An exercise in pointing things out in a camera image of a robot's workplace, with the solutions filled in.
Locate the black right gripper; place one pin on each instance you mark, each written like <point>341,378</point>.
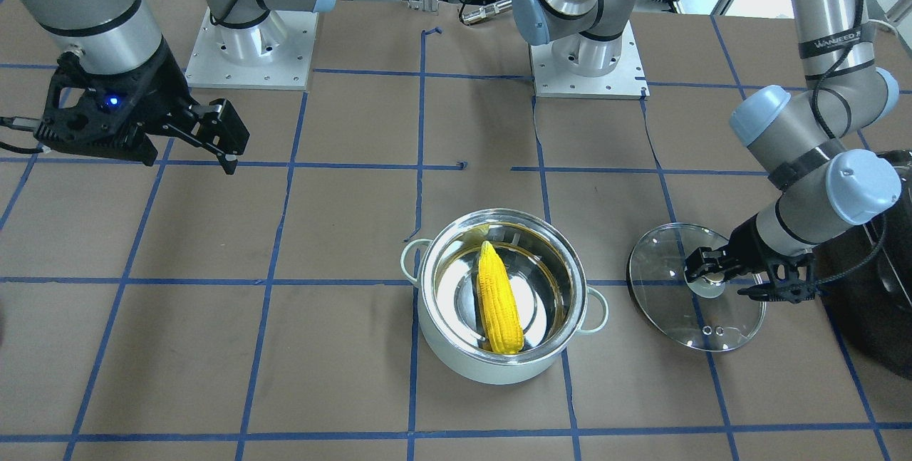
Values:
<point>161,85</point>

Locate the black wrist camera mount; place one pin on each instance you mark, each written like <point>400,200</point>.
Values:
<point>95,115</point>

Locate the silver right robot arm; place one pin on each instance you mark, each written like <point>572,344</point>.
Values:
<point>121,34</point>

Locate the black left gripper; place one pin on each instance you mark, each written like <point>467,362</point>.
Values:
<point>744,242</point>

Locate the yellow toy corn cob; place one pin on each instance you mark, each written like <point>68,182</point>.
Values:
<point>500,316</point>

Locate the dark brown rice cooker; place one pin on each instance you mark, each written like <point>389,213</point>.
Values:
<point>872,304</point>

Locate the white pot with steel rim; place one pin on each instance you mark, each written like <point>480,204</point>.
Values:
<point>547,278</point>

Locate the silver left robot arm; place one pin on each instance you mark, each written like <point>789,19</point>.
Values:
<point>824,188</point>

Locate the glass pot lid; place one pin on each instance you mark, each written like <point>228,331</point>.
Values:
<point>707,314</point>

